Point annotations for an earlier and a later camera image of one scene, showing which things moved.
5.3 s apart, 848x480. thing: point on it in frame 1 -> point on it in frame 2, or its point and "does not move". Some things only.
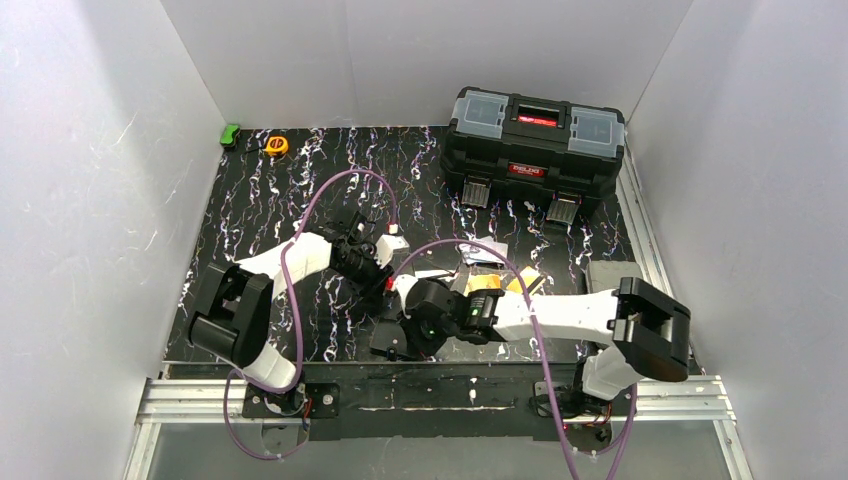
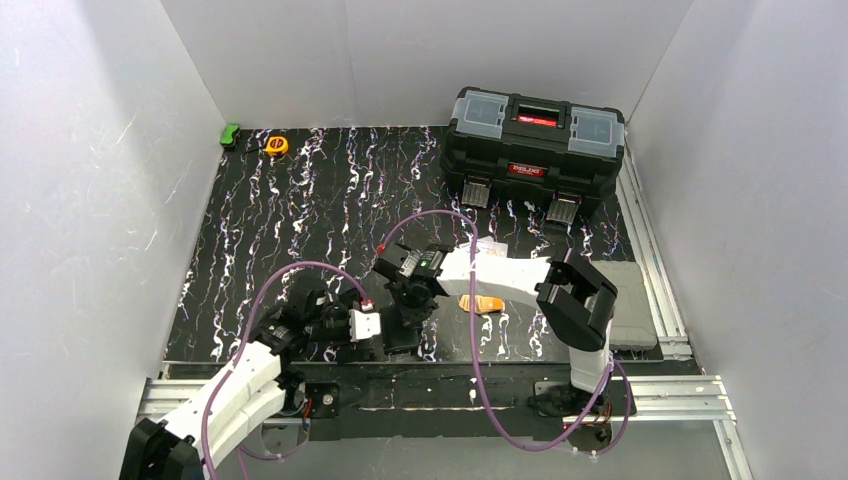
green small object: (228, 137) does not move
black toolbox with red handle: (560, 155) does not move
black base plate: (504, 402) does not move
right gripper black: (395, 337) -> (403, 340)
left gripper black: (370, 273) -> (337, 320)
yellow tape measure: (277, 145) does not move
